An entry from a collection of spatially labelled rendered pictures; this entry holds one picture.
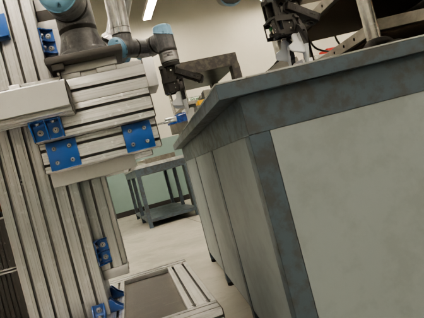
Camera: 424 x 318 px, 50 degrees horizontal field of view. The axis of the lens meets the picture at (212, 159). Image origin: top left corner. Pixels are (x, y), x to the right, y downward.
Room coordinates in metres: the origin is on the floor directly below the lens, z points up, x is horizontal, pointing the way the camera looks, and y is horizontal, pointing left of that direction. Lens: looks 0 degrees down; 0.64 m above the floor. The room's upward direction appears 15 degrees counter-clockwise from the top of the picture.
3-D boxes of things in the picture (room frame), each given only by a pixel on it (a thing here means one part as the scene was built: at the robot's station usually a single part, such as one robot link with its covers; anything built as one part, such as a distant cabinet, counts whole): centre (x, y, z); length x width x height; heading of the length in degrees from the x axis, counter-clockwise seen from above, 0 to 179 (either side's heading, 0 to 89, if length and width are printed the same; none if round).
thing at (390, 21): (2.50, -1.10, 1.01); 1.10 x 0.74 x 0.05; 8
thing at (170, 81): (1.78, 0.07, 0.99); 0.09 x 0.08 x 0.12; 90
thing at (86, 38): (1.41, 0.30, 1.09); 0.15 x 0.15 x 0.10
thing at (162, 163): (6.66, 0.88, 0.44); 1.90 x 0.70 x 0.89; 15
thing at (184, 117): (1.78, 0.08, 0.83); 0.13 x 0.05 x 0.05; 90
